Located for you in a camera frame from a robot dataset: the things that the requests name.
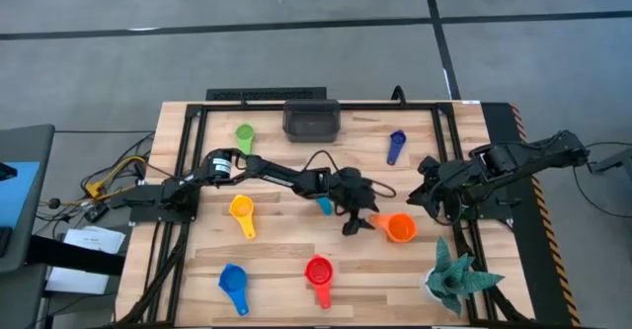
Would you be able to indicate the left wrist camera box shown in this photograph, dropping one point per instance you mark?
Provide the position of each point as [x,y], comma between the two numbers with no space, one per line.
[355,178]

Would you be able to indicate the green artificial plant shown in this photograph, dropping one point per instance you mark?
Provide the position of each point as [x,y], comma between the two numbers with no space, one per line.
[456,282]

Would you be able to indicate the white paper sheets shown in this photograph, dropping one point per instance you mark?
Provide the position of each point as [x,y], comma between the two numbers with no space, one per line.
[94,240]

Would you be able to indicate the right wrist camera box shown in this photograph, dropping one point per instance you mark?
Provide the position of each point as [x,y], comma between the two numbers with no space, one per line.
[451,177]

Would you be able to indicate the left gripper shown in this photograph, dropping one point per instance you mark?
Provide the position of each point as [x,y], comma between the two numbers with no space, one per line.
[353,203]

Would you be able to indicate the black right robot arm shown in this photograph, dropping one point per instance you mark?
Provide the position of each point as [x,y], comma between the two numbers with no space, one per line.
[533,158]

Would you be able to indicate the red measuring cup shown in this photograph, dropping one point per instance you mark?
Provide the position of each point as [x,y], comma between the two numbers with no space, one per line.
[319,272]

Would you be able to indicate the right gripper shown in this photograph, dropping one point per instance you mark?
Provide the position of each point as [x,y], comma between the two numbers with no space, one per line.
[444,204]

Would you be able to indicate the grey side desk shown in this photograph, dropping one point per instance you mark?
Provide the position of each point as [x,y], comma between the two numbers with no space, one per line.
[29,143]

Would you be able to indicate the black hazard-striped mat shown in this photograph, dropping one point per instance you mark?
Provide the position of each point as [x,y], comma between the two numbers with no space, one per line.
[498,136]

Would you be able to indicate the black desk support bar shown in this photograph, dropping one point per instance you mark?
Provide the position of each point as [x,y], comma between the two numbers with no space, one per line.
[74,260]

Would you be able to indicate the grey metal leg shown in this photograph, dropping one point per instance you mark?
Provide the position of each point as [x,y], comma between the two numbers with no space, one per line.
[617,161]

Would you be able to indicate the blue flat panel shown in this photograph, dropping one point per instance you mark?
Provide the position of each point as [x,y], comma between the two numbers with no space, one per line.
[17,195]

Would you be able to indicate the indigo measuring cup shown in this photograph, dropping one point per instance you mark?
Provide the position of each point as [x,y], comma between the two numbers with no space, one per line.
[397,140]

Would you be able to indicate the dark grey plastic basket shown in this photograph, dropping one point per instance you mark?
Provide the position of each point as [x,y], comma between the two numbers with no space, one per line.
[311,120]

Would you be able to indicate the black aluminium table frame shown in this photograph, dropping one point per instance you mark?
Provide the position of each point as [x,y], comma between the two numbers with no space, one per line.
[222,107]

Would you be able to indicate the orange measuring cup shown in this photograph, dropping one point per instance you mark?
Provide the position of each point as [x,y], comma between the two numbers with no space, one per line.
[401,227]

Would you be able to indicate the yellow measuring cup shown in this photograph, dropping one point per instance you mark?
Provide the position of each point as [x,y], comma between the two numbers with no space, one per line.
[242,208]

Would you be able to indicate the black perforated panel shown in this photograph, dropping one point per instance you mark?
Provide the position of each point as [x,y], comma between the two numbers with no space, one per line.
[266,94]

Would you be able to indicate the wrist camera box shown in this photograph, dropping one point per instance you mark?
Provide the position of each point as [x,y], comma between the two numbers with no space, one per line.
[451,177]
[355,178]

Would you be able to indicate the white plant pot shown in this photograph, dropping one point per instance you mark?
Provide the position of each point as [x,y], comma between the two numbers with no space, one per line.
[427,289]

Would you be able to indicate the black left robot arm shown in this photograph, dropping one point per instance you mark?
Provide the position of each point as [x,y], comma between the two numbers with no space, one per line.
[276,173]

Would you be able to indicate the light blue measuring cup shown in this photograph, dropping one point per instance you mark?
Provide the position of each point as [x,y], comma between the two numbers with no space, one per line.
[324,206]

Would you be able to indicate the green measuring cup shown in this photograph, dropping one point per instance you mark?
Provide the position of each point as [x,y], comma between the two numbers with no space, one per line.
[244,134]

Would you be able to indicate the black power adapter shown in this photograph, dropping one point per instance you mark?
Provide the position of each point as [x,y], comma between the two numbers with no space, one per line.
[96,213]

